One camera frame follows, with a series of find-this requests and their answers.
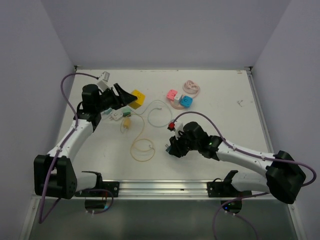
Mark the blue socket cube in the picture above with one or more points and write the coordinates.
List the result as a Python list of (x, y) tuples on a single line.
[(186, 101)]

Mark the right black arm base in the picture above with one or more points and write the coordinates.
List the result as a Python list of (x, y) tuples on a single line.
[(218, 188)]

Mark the yellow plug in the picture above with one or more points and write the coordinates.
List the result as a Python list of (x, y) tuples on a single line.
[(126, 123)]

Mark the yellow socket cube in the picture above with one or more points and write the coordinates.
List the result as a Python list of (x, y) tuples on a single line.
[(139, 101)]

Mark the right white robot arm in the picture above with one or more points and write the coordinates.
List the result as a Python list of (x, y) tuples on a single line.
[(275, 174)]

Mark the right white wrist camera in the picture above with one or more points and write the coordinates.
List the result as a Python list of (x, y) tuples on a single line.
[(176, 127)]

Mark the aluminium front rail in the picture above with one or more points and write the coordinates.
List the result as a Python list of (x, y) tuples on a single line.
[(162, 188)]

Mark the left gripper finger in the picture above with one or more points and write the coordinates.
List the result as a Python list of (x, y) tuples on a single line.
[(123, 96), (119, 103)]

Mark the light blue plug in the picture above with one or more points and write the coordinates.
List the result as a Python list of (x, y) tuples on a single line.
[(168, 148)]

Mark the teal charger plug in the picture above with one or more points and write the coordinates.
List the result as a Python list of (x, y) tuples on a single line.
[(108, 111)]

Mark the white adapter plug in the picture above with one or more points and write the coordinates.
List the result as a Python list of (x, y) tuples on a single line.
[(115, 115)]

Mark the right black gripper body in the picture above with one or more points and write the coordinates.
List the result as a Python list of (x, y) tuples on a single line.
[(186, 145)]

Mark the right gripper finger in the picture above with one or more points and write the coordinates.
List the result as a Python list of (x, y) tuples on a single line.
[(174, 141), (175, 151)]

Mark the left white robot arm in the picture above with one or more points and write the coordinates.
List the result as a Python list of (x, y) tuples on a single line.
[(60, 159)]

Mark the green plug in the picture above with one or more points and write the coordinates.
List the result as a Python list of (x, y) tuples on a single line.
[(126, 112)]

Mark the pink socket cube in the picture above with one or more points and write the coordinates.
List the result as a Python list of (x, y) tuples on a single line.
[(171, 94)]

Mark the white adapter between cubes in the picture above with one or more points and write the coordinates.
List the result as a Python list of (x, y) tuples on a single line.
[(177, 98)]

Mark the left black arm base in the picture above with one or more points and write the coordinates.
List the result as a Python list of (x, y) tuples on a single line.
[(91, 184)]

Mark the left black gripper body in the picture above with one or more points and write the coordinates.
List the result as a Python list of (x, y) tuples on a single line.
[(107, 100)]

